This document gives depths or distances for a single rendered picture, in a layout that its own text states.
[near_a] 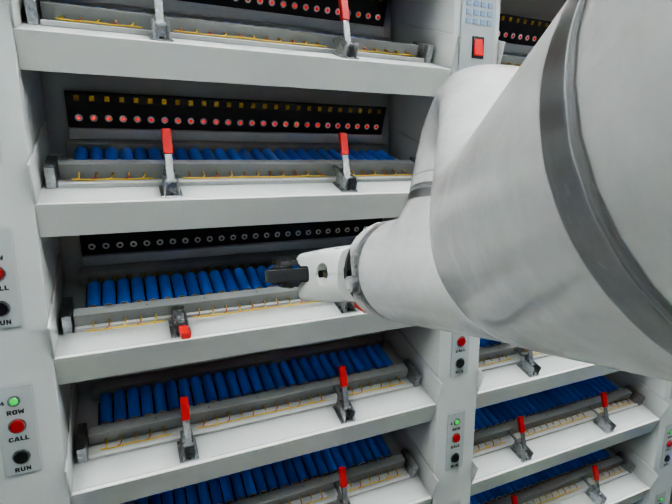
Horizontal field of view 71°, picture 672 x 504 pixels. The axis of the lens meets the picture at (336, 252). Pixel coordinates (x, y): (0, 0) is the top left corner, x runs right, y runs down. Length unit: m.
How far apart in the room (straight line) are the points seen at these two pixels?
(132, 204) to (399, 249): 0.43
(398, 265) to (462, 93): 0.13
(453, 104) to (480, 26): 0.67
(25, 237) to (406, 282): 0.50
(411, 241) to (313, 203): 0.43
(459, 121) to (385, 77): 0.58
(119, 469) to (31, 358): 0.22
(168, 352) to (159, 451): 0.17
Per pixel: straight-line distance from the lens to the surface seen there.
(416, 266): 0.30
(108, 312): 0.75
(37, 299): 0.70
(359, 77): 0.77
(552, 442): 1.28
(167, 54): 0.69
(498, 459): 1.18
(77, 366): 0.73
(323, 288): 0.42
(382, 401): 0.92
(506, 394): 1.07
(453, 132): 0.21
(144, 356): 0.73
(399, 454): 1.07
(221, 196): 0.69
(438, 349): 0.91
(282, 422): 0.86
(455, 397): 0.97
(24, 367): 0.73
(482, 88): 0.23
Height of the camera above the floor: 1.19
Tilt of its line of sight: 11 degrees down
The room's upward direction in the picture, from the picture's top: straight up
